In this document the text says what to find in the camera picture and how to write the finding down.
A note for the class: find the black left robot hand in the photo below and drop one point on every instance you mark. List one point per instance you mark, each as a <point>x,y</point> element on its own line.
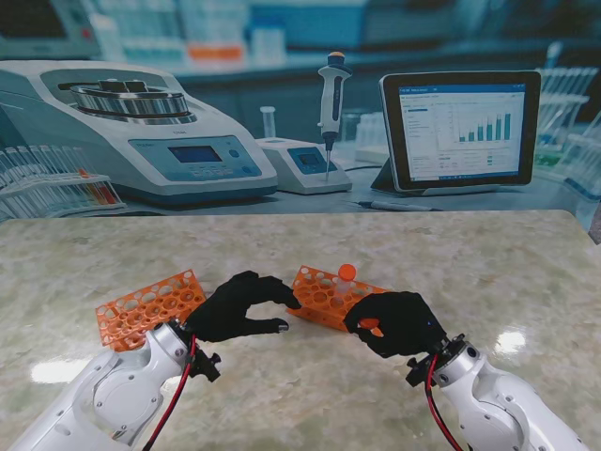
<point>230,310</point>

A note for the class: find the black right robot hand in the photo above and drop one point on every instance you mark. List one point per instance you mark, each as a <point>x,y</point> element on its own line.
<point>399,324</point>

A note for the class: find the orange tube cap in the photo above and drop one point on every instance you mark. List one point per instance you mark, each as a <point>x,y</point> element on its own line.
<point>368,324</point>
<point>347,272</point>

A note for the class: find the clear plastic test tube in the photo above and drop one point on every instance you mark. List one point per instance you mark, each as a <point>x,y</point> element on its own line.
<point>344,291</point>

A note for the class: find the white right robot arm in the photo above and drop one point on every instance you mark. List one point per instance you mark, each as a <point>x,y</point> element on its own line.
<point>507,404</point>

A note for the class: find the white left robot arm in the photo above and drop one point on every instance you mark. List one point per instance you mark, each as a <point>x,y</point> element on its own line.
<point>103,394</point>

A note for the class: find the orange test tube rack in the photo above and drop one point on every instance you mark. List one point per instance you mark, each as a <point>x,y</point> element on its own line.
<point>319,296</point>
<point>145,310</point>

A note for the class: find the printed laboratory backdrop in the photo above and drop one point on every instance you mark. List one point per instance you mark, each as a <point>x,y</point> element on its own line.
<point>300,94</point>

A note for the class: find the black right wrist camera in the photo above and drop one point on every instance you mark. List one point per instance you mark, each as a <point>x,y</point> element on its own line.
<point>418,371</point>

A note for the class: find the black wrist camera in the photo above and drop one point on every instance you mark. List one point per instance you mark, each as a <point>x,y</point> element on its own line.
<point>206,366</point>
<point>418,371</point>

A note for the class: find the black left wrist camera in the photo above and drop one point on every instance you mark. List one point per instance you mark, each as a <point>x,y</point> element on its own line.
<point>206,366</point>

